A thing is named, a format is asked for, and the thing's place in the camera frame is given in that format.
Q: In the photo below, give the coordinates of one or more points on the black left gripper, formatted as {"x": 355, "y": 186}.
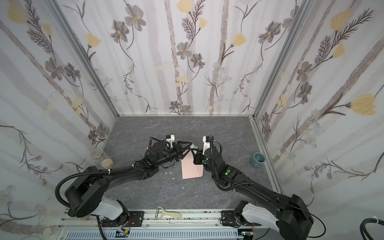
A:
{"x": 177, "y": 147}

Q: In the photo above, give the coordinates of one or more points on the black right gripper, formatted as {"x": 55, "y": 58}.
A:
{"x": 202, "y": 155}

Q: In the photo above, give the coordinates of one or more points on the pink paper envelope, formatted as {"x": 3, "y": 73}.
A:
{"x": 189, "y": 169}

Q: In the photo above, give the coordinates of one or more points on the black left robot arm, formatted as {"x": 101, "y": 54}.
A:
{"x": 83, "y": 192}

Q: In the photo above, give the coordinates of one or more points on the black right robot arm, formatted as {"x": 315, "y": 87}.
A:
{"x": 292, "y": 216}

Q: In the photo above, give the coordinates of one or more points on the teal ceramic cup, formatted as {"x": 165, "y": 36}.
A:
{"x": 257, "y": 160}

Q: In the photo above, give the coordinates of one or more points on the cream vegetable peeler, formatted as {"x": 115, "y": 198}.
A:
{"x": 161, "y": 212}

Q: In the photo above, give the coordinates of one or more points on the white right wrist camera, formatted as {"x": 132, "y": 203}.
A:
{"x": 208, "y": 142}

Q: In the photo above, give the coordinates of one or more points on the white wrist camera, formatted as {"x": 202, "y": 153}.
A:
{"x": 170, "y": 139}
{"x": 208, "y": 142}

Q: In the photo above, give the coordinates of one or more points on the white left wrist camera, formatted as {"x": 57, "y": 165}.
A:
{"x": 170, "y": 139}

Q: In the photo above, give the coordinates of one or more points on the aluminium mounting rail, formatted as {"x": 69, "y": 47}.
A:
{"x": 245, "y": 222}

